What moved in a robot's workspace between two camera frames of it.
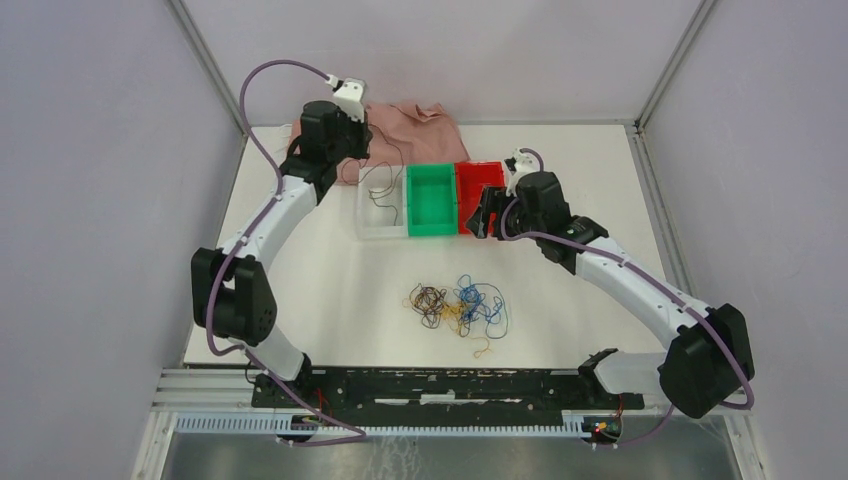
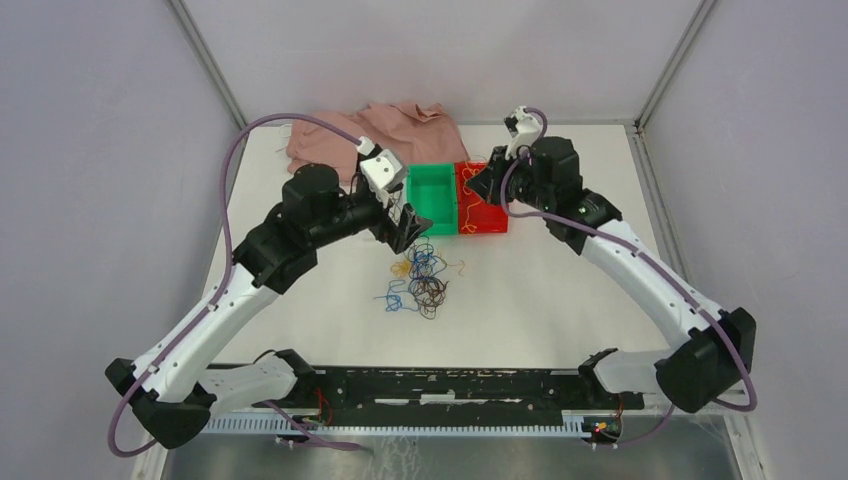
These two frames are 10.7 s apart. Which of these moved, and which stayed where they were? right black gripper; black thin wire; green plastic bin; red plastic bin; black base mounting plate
Moved: right black gripper; black thin wire
Stayed: green plastic bin; red plastic bin; black base mounting plate
